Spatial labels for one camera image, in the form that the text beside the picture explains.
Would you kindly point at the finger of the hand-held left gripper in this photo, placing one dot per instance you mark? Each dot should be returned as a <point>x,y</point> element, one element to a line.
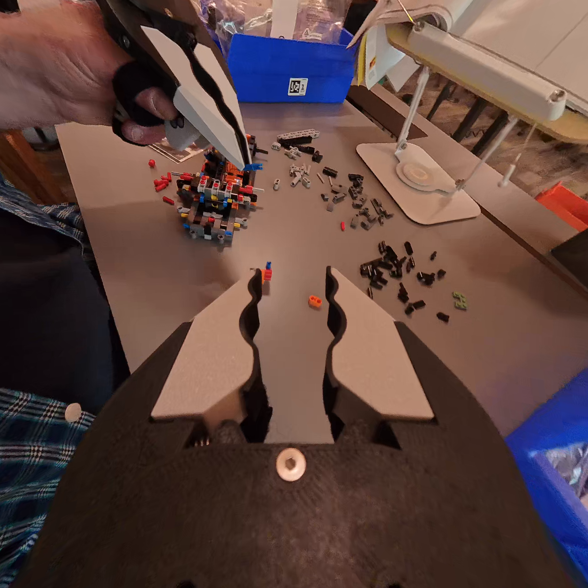
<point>193,101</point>
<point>220,78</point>

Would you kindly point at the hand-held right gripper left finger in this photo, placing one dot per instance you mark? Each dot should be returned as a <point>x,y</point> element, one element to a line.
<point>206,363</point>

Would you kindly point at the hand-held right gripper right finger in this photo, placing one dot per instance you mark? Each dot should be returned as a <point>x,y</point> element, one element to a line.
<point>376,367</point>

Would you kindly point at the blue lego pin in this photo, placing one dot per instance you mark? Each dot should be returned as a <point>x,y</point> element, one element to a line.
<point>255,166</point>

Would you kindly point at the pile of red lego pins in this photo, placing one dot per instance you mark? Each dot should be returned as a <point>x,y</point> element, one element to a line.
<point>163,183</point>

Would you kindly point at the orange lego short beam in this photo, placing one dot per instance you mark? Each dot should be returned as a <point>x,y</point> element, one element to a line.
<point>315,301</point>

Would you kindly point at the pile of black lego pieces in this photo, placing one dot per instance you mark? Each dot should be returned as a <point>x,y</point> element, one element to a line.
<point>390,268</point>

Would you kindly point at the lego car chassis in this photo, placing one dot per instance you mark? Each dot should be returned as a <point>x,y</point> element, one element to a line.
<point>220,197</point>

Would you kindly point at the green lego piece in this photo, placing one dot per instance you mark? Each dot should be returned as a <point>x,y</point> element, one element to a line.
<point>459,301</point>

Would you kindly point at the pile of grey lego pieces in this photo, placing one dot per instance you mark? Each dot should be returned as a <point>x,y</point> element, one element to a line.
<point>340,193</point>

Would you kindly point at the person's left hand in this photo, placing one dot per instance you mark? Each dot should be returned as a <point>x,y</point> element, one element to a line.
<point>55,69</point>

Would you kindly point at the blue plastic bin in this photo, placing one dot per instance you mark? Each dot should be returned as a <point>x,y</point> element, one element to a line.
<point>275,69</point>
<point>551,422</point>

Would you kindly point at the clear plastic bags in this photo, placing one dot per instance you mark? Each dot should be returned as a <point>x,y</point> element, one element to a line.
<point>317,13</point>

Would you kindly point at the dark navy t-shirt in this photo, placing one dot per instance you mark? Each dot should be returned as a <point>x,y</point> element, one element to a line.
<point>46,312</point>

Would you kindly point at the white booklet stand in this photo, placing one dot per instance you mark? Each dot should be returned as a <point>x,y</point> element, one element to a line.
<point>482,73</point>

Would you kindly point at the instruction booklet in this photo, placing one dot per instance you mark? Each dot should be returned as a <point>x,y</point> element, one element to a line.
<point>528,27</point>

